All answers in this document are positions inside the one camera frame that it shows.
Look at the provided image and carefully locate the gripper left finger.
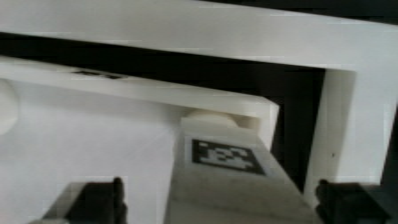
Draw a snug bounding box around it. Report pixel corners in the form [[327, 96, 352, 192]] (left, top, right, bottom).
[[28, 177, 128, 224]]

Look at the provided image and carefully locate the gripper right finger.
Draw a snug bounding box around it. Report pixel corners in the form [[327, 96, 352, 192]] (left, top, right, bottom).
[[316, 180, 398, 224]]

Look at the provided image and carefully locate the white table leg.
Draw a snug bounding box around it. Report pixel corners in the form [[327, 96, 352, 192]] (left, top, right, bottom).
[[163, 110, 321, 224]]

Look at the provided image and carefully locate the white square tabletop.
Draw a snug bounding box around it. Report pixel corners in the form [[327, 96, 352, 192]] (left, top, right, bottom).
[[0, 56, 279, 224]]

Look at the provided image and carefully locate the white L-shaped fence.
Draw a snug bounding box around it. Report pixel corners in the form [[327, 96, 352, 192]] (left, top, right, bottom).
[[0, 0, 398, 214]]

